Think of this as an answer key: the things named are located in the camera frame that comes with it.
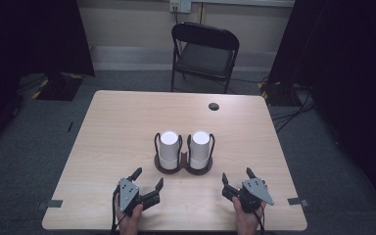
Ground black plug cable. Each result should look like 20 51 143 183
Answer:
172 5 181 25

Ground grey tape strip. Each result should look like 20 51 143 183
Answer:
287 197 310 209
35 199 65 211

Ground person's left hand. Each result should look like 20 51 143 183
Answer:
115 192 144 235

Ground black floor cables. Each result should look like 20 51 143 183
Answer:
269 82 318 134

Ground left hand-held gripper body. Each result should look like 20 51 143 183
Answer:
113 176 152 217

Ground white wall socket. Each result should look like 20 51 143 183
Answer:
168 0 193 15

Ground dark double cup holder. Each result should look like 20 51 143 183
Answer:
153 132 216 176

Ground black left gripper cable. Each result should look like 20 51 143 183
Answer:
111 190 126 235

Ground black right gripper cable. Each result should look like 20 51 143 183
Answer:
254 195 266 235

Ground white cup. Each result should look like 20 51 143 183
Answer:
188 130 212 170
158 130 181 170

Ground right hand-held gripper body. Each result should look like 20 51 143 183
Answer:
238 176 275 214

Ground black folding chair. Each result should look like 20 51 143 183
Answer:
170 22 241 95

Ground person's right hand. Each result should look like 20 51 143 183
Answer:
231 195 268 235

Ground black stand base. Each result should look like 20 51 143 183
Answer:
258 80 306 108
31 71 85 102

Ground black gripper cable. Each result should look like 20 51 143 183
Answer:
111 190 126 235
254 195 266 235

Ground dark curtain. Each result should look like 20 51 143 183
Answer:
0 0 96 155
266 0 376 212

